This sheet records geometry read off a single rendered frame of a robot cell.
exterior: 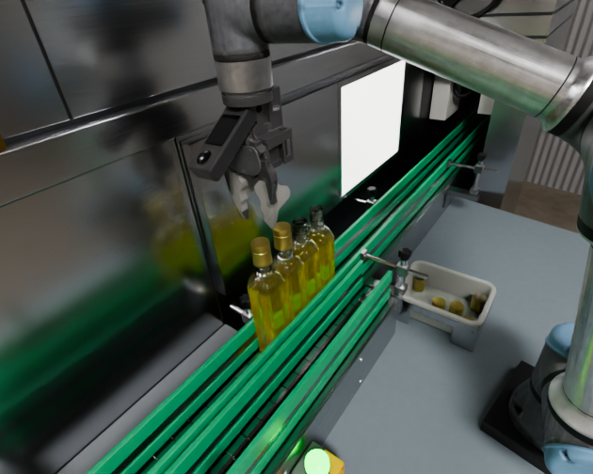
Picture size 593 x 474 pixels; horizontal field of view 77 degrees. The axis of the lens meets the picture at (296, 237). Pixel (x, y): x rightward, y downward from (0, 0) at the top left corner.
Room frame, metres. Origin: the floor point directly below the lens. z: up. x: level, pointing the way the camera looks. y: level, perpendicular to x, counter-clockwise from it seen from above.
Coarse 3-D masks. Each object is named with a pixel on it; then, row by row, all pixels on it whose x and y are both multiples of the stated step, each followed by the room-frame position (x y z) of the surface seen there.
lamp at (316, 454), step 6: (312, 450) 0.33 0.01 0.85; (318, 450) 0.33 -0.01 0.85; (306, 456) 0.32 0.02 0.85; (312, 456) 0.32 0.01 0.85; (318, 456) 0.32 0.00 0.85; (324, 456) 0.32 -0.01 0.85; (306, 462) 0.31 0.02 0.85; (312, 462) 0.31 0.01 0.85; (318, 462) 0.31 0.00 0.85; (324, 462) 0.31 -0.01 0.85; (306, 468) 0.30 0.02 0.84; (312, 468) 0.30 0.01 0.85; (318, 468) 0.30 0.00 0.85; (324, 468) 0.30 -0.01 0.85
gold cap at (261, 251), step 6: (252, 240) 0.54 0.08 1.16; (258, 240) 0.54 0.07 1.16; (264, 240) 0.54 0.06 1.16; (252, 246) 0.52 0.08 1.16; (258, 246) 0.52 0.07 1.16; (264, 246) 0.52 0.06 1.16; (252, 252) 0.52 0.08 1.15; (258, 252) 0.52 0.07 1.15; (264, 252) 0.52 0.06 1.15; (270, 252) 0.53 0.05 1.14; (252, 258) 0.53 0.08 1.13; (258, 258) 0.52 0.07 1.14; (264, 258) 0.52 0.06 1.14; (270, 258) 0.53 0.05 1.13; (258, 264) 0.52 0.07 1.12; (264, 264) 0.52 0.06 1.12
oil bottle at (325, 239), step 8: (312, 232) 0.66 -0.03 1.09; (320, 232) 0.65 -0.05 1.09; (328, 232) 0.66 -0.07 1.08; (320, 240) 0.64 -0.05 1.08; (328, 240) 0.65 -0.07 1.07; (320, 248) 0.63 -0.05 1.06; (328, 248) 0.65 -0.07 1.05; (320, 256) 0.63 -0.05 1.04; (328, 256) 0.65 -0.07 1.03; (320, 264) 0.63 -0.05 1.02; (328, 264) 0.65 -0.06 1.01; (320, 272) 0.63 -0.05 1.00; (328, 272) 0.65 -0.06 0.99; (328, 280) 0.65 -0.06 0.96
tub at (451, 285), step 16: (432, 272) 0.80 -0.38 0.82; (448, 272) 0.78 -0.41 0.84; (432, 288) 0.79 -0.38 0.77; (448, 288) 0.77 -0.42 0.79; (464, 288) 0.75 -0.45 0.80; (480, 288) 0.72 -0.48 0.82; (416, 304) 0.67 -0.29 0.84; (448, 304) 0.72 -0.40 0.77; (464, 304) 0.72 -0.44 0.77; (464, 320) 0.60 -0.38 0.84; (480, 320) 0.60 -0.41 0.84
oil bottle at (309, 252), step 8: (312, 240) 0.63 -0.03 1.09; (296, 248) 0.61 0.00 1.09; (304, 248) 0.60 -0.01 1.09; (312, 248) 0.61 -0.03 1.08; (304, 256) 0.59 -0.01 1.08; (312, 256) 0.60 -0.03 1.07; (304, 264) 0.59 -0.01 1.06; (312, 264) 0.60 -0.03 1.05; (312, 272) 0.60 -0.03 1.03; (312, 280) 0.60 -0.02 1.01; (320, 280) 0.62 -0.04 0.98; (312, 288) 0.60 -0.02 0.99; (320, 288) 0.62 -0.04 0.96; (312, 296) 0.60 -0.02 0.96
